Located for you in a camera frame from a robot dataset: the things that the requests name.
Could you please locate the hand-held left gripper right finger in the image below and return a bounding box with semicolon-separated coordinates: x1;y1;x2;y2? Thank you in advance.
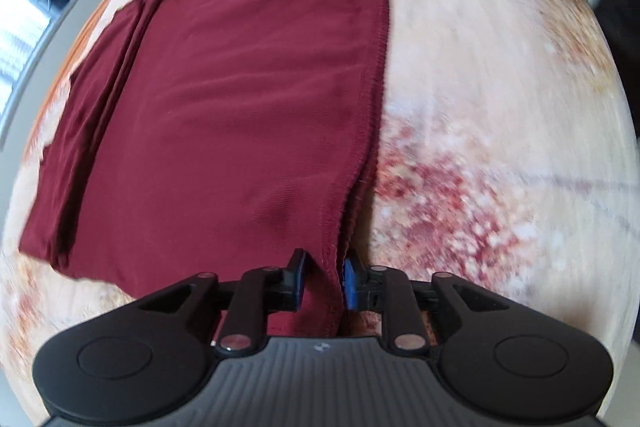
342;248;506;350

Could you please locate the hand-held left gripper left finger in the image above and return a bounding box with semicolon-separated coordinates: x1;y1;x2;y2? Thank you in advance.
135;248;307;354

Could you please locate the dark red long-sleeve shirt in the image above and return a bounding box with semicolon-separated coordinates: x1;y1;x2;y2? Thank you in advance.
19;0;392;338

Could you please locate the orange bed sheet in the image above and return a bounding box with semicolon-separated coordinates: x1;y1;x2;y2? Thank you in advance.
60;0;118;78

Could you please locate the window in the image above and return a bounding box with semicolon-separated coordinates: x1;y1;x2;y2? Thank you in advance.
0;0;53;82

